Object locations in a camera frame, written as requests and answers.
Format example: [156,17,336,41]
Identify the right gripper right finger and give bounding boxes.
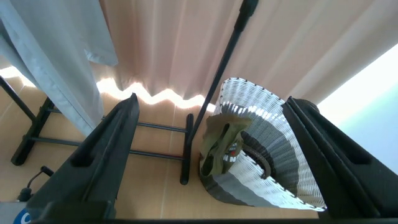
[281,95,398,219]

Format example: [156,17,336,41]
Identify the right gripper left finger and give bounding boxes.
[26,92,140,220]

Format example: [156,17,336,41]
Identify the green garment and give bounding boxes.
[198,113,253,177]

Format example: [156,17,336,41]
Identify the pale grey shorts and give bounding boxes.
[0,0,119,137]

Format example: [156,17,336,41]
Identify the white laundry basket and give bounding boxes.
[198,77,327,212]

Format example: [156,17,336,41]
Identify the black clothes rack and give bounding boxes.
[0,0,259,186]

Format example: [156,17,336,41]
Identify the black cable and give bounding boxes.
[17,166,55,202]

